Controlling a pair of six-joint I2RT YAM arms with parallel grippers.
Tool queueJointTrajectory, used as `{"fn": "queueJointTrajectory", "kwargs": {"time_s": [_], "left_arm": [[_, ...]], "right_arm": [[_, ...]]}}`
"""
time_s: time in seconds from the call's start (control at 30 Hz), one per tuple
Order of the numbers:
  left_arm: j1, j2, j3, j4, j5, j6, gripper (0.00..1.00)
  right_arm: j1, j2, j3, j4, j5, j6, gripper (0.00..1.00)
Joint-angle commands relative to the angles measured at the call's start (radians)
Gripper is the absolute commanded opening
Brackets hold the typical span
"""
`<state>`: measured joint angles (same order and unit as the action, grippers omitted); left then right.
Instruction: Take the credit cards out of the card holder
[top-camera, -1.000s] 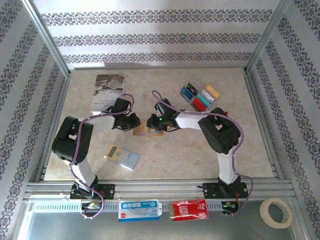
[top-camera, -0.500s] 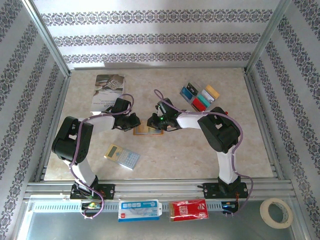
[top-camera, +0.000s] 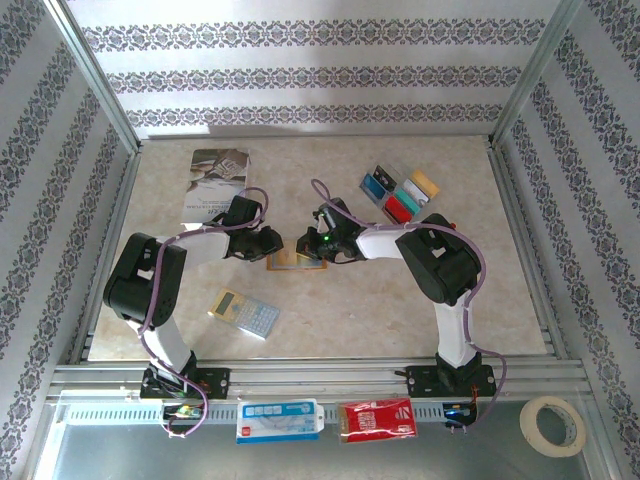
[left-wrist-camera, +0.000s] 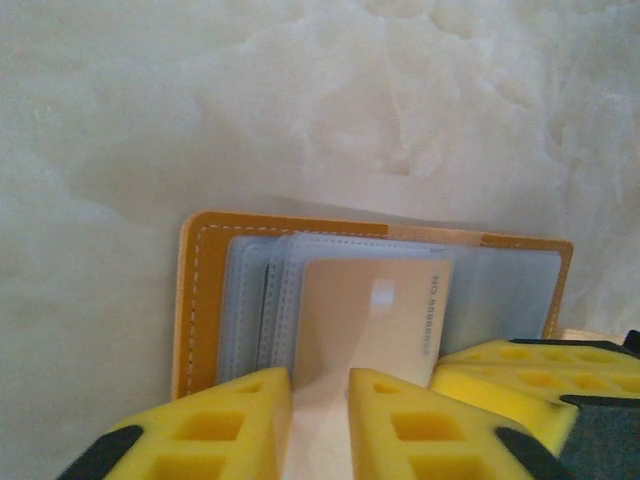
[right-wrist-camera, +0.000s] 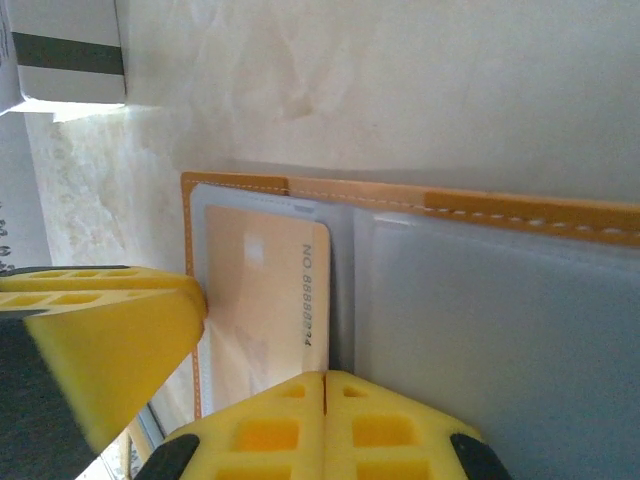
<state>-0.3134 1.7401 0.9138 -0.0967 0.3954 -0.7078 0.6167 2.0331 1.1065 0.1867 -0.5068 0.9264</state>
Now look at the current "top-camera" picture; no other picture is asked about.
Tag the gold and silver calculator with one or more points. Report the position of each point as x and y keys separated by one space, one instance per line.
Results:
x=245 y=312

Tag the blue card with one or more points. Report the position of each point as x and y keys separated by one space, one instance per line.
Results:
x=372 y=189

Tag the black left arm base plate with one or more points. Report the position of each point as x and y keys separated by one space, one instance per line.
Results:
x=215 y=382

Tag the black card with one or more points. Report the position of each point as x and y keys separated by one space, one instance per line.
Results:
x=386 y=176

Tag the red package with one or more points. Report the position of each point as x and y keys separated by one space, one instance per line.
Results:
x=377 y=420

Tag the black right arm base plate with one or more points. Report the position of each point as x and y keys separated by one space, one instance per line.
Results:
x=420 y=380

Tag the clear plastic card box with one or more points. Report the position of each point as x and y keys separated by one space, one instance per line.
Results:
x=400 y=195

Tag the masking tape roll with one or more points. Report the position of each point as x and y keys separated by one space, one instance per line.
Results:
x=530 y=430

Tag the small electronics board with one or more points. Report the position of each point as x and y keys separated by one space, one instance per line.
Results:
x=460 y=412
x=182 y=411

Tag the gold card with emblem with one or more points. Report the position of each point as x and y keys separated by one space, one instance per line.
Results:
x=286 y=257

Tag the teal card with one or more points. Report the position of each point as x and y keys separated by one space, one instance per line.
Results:
x=409 y=200

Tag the blue and white package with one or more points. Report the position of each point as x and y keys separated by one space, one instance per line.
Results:
x=277 y=422

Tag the tan leather card holder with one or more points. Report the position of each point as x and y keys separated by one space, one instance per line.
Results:
x=295 y=266

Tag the red card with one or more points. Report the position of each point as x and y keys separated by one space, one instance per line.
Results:
x=399 y=210

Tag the aluminium frame rail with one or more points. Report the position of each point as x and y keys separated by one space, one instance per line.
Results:
x=320 y=377

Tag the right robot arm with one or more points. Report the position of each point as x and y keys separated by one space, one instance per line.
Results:
x=440 y=265

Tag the aluminium frame post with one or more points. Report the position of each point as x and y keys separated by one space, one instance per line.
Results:
x=535 y=75
x=95 y=85

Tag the silver card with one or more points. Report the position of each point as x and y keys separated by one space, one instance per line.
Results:
x=417 y=192

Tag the aluminium side rail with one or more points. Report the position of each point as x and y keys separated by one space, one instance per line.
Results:
x=107 y=250
x=530 y=250

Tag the paperback book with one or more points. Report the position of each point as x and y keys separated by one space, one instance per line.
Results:
x=215 y=185

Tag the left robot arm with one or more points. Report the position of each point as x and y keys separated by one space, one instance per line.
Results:
x=142 y=280

